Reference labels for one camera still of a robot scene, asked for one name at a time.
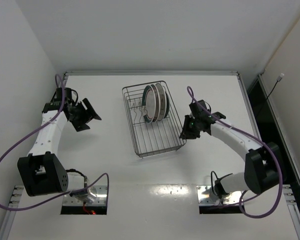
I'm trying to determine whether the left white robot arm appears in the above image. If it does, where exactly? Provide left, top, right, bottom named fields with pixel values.
left=17, top=87, right=101, bottom=197

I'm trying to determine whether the green red rimmed plate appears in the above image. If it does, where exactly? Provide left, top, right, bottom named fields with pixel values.
left=141, top=85, right=156, bottom=123
left=151, top=82, right=162, bottom=123

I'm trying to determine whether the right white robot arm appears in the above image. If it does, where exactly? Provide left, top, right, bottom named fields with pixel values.
left=179, top=100, right=285, bottom=199

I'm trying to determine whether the blue floral green plate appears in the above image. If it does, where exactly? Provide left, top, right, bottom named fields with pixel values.
left=164, top=91, right=170, bottom=118

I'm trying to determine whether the aluminium frame rail right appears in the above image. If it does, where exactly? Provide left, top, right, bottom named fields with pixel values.
left=257, top=75, right=300, bottom=239

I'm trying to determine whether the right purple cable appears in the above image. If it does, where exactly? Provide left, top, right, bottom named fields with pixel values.
left=186, top=86, right=284, bottom=219

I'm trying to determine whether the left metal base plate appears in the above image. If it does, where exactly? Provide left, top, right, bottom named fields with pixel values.
left=62, top=185, right=108, bottom=207

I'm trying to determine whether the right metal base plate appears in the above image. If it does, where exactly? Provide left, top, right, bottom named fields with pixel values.
left=196, top=185, right=242, bottom=207

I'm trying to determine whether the metal base plate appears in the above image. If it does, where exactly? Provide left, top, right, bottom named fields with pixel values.
left=62, top=185, right=108, bottom=207
left=196, top=185, right=242, bottom=207

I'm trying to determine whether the black cable on wall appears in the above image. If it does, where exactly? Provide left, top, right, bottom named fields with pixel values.
left=264, top=72, right=286, bottom=103

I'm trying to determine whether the grey wire dish rack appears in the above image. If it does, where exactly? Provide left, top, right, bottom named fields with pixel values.
left=122, top=80, right=187, bottom=158

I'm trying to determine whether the white plate dark rim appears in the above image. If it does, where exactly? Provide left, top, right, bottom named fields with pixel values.
left=155, top=83, right=167, bottom=121

